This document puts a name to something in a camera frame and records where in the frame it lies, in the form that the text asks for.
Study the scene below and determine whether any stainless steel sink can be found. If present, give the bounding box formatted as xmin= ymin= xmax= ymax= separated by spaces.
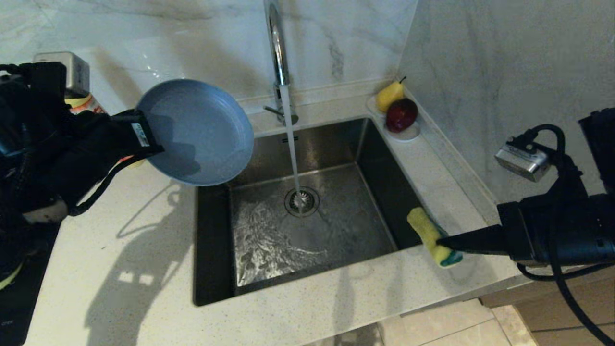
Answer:
xmin=192 ymin=118 xmax=443 ymax=307

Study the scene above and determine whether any green and yellow sponge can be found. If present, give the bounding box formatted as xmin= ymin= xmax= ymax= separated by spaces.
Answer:
xmin=407 ymin=207 xmax=463 ymax=268

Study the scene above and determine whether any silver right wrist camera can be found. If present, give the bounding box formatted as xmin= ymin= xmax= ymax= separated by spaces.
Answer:
xmin=495 ymin=139 xmax=552 ymax=182

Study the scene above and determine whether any metal sink drain strainer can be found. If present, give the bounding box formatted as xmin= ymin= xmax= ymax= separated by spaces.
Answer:
xmin=284 ymin=187 xmax=320 ymax=218

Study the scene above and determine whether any black induction cooktop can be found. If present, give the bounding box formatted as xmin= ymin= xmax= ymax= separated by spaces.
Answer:
xmin=0 ymin=221 xmax=61 ymax=346

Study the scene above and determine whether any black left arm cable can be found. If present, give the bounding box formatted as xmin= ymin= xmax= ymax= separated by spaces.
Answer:
xmin=70 ymin=154 xmax=145 ymax=217

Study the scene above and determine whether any black right wrist motor cylinder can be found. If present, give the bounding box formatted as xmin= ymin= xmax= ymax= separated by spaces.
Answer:
xmin=579 ymin=108 xmax=615 ymax=195

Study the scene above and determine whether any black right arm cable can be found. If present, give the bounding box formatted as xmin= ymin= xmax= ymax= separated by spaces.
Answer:
xmin=517 ymin=124 xmax=615 ymax=346

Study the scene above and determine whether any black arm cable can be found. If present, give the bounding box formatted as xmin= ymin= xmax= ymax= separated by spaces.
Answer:
xmin=70 ymin=154 xmax=145 ymax=217
xmin=517 ymin=124 xmax=615 ymax=346

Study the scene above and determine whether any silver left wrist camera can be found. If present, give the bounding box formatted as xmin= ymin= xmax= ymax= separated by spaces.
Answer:
xmin=34 ymin=51 xmax=90 ymax=99

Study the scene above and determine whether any grey-blue plate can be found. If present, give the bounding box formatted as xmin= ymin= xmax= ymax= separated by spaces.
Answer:
xmin=136 ymin=79 xmax=255 ymax=187

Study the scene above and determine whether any yellow pear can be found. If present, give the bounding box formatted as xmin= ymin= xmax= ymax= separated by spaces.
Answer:
xmin=375 ymin=76 xmax=406 ymax=113

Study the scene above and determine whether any wooden cabinet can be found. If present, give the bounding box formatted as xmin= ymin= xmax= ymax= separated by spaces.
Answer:
xmin=479 ymin=269 xmax=615 ymax=346

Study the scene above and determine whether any red apple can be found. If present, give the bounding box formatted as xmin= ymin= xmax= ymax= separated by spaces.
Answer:
xmin=385 ymin=98 xmax=418 ymax=133

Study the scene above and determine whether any small white dish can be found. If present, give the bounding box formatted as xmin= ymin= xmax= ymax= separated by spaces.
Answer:
xmin=366 ymin=95 xmax=422 ymax=142

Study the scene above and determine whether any chrome kitchen faucet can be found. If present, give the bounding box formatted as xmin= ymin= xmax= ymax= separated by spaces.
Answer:
xmin=262 ymin=0 xmax=299 ymax=127

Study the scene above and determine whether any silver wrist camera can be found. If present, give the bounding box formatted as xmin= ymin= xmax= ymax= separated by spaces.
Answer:
xmin=495 ymin=139 xmax=552 ymax=182
xmin=34 ymin=51 xmax=90 ymax=99

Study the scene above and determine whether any orange dish soap bottle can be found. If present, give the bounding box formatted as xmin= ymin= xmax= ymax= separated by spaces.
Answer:
xmin=65 ymin=94 xmax=145 ymax=169

